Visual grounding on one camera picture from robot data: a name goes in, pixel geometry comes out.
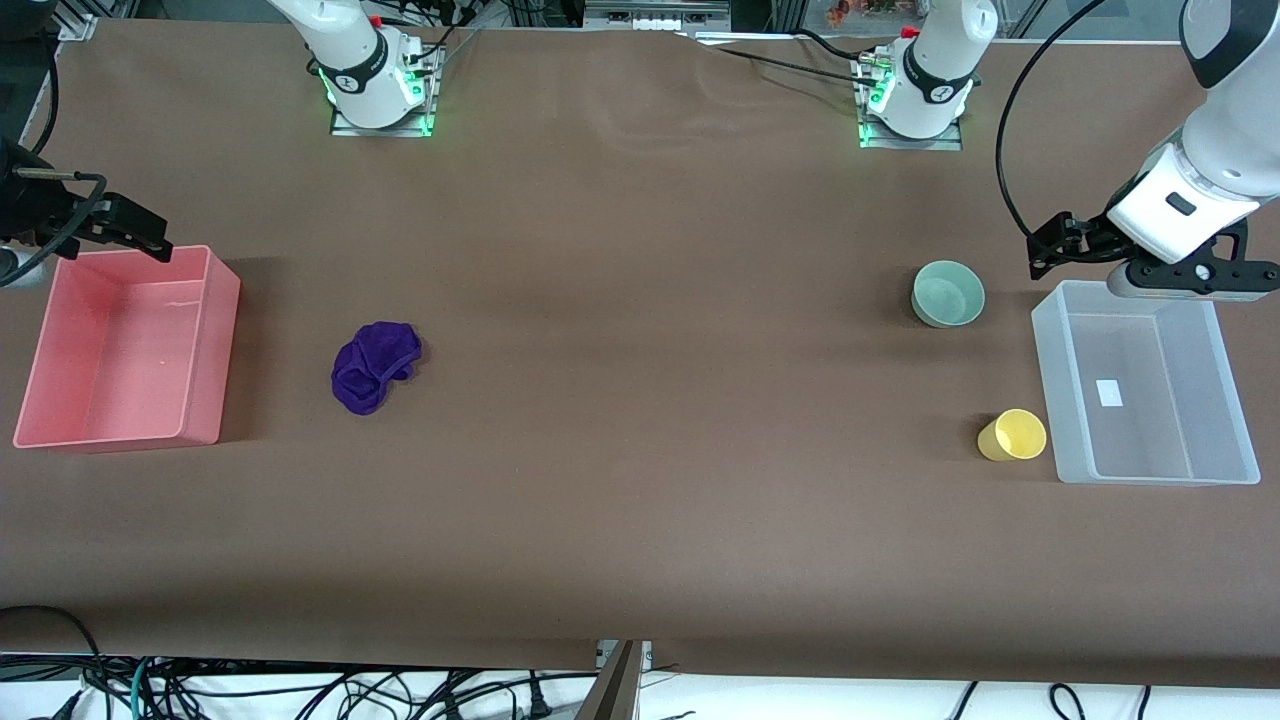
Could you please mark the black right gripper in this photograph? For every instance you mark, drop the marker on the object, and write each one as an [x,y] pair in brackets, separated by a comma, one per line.
[32,208]

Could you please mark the yellow cup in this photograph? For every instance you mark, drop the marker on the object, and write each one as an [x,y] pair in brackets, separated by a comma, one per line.
[1015,436]

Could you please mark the white metal bracket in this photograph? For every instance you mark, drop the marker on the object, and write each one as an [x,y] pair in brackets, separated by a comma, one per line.
[645,652]

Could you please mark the metal base plate left arm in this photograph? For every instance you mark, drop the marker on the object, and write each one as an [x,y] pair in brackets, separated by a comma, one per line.
[950,142]

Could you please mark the white label sticker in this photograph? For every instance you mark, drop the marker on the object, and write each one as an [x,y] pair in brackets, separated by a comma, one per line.
[1110,394]

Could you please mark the metal post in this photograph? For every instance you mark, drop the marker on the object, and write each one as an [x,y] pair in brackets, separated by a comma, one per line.
[615,695]

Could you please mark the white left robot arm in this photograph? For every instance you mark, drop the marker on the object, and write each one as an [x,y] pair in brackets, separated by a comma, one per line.
[1235,130]

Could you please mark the pink plastic bin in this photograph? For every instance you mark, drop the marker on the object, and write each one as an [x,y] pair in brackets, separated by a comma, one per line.
[110,350]

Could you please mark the translucent plastic bin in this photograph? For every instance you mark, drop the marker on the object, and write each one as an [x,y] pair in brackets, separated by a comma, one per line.
[1150,440]

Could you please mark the white power strip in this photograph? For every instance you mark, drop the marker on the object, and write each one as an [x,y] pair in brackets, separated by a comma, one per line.
[655,18]

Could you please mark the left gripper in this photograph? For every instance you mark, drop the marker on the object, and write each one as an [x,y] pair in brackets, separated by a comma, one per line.
[1093,238]

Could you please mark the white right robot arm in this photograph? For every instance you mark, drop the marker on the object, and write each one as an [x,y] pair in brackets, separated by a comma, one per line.
[350,60]

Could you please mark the aluminium frame profile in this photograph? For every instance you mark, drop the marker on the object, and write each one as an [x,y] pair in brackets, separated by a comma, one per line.
[78,20]

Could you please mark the pale green bowl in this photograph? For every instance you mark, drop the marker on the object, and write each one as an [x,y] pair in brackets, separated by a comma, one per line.
[948,295]

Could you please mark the purple cloth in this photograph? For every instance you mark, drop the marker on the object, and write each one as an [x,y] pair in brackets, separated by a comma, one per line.
[372,365]

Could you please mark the orange background object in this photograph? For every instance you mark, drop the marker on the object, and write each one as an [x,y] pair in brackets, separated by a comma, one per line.
[865,10]

